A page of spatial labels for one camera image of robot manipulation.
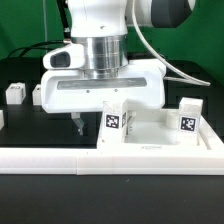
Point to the white L-shaped fence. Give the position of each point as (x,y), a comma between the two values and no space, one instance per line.
(98,161)

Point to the white square table top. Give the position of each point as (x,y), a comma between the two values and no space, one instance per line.
(158,130)

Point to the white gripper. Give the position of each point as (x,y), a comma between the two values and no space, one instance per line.
(66,89)

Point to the white block at left edge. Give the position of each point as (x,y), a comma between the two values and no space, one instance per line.
(1,119)

